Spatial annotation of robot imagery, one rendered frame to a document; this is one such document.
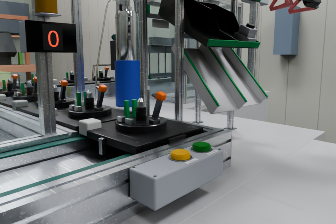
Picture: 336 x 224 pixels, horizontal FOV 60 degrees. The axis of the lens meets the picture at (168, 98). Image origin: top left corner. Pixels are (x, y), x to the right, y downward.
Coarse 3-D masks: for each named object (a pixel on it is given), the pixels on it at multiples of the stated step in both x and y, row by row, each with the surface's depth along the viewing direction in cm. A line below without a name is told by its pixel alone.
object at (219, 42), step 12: (168, 0) 99; (192, 0) 107; (168, 12) 99; (192, 12) 108; (204, 12) 103; (192, 24) 104; (204, 24) 104; (216, 24) 99; (192, 36) 90; (204, 36) 86; (216, 36) 98; (228, 36) 95
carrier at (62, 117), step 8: (80, 96) 97; (88, 96) 95; (72, 104) 94; (80, 104) 98; (88, 104) 94; (56, 112) 96; (64, 112) 99; (72, 112) 90; (80, 112) 89; (88, 112) 89; (96, 112) 90; (104, 112) 92; (112, 112) 99; (120, 112) 99; (56, 120) 87; (64, 120) 87; (72, 120) 87; (104, 120) 87; (112, 120) 89; (72, 128) 81
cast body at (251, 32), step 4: (248, 24) 100; (252, 24) 101; (240, 28) 102; (244, 28) 100; (248, 28) 99; (252, 28) 100; (236, 32) 103; (240, 32) 102; (244, 32) 101; (248, 32) 99; (252, 32) 100; (256, 32) 102; (236, 36) 103; (240, 36) 102; (244, 36) 101; (248, 36) 100; (252, 36) 102; (240, 40) 102; (244, 40) 101; (248, 40) 100; (252, 40) 101
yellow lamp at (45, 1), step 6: (36, 0) 67; (42, 0) 66; (48, 0) 67; (54, 0) 68; (36, 6) 67; (42, 6) 67; (48, 6) 67; (54, 6) 68; (36, 12) 67; (48, 12) 67; (54, 12) 68
